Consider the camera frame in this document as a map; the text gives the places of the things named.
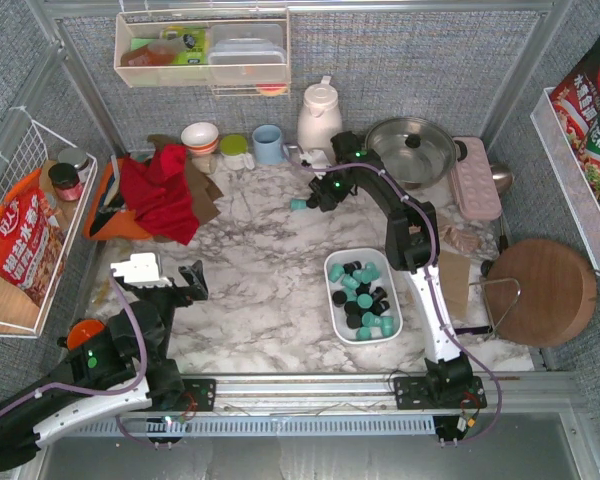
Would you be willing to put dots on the clear plastic container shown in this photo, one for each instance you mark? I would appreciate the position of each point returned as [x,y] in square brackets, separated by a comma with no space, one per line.
[246,53]

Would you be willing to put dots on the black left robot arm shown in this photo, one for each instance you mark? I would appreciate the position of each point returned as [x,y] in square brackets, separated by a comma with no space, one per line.
[122,366]

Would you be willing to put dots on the white thermos jug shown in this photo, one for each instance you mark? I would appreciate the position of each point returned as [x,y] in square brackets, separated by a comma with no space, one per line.
[319,118]

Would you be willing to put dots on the teal coffee capsule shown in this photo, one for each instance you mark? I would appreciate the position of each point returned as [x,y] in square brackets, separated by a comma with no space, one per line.
[387,326]
[336,272]
[298,204]
[364,301]
[376,322]
[372,271]
[362,276]
[364,334]
[350,282]

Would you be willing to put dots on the light blue mug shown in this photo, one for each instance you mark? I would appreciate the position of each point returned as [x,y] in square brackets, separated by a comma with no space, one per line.
[268,145]

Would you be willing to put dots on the orange cup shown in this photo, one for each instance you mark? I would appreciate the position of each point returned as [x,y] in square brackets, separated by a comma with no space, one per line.
[83,331]

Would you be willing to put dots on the striped brown mat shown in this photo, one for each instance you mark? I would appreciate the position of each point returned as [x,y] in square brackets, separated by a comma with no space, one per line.
[457,236]

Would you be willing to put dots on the pink egg tray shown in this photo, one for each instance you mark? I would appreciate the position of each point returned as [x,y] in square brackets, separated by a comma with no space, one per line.
[471,182]

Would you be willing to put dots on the steel pot with lid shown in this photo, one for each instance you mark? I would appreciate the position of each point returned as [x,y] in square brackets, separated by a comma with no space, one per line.
[416,152]

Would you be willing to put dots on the small dark jar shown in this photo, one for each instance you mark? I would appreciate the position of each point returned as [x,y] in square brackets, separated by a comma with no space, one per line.
[77,158]

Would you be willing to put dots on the white wire corner shelf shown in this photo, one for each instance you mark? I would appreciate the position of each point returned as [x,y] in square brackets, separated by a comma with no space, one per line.
[19,316]

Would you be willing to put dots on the red jam jar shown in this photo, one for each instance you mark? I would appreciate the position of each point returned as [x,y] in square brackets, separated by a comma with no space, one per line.
[66,182]

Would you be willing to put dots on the brown felt mat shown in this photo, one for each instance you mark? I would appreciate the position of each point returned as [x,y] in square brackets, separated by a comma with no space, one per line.
[203,190]

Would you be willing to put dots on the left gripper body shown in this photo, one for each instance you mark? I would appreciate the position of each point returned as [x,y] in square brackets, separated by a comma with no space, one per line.
[178,289]

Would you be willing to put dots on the small glass jar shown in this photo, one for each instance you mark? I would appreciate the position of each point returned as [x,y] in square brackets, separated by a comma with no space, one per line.
[206,164]

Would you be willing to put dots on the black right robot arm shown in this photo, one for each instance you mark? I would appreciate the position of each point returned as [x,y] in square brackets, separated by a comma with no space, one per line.
[412,247]

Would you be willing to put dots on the glass jar green lid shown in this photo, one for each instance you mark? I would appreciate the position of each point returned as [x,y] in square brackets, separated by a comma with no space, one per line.
[234,150]

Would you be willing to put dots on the white storage basket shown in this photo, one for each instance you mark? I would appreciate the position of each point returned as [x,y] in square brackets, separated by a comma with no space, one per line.
[338,315]

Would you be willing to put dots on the orange tray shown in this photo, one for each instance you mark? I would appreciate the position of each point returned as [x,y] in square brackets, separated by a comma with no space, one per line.
[106,222]

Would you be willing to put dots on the white orange striped bowl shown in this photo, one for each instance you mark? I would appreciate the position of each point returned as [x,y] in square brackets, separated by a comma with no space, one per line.
[200,138]

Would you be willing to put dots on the red cloth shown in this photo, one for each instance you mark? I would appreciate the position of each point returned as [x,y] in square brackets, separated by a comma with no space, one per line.
[159,195]

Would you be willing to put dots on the orange snack bag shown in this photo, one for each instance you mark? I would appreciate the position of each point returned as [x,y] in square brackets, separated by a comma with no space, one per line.
[30,243]

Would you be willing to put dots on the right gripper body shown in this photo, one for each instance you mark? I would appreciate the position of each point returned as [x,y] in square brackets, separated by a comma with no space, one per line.
[323,194]

